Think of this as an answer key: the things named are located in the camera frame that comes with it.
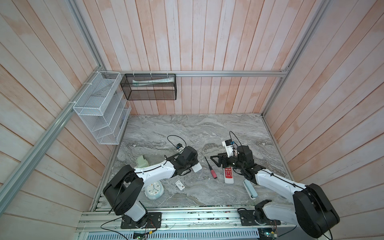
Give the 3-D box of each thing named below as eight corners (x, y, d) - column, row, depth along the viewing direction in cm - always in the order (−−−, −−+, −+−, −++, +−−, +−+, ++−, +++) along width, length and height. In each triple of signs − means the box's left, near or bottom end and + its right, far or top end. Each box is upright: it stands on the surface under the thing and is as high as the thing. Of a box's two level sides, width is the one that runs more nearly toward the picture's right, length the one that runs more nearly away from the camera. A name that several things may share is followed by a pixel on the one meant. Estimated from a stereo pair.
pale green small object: (138, 169, 93) (136, 165, 89) (138, 160, 97) (136, 156, 93) (149, 166, 94) (147, 162, 90) (148, 158, 98) (146, 154, 94)
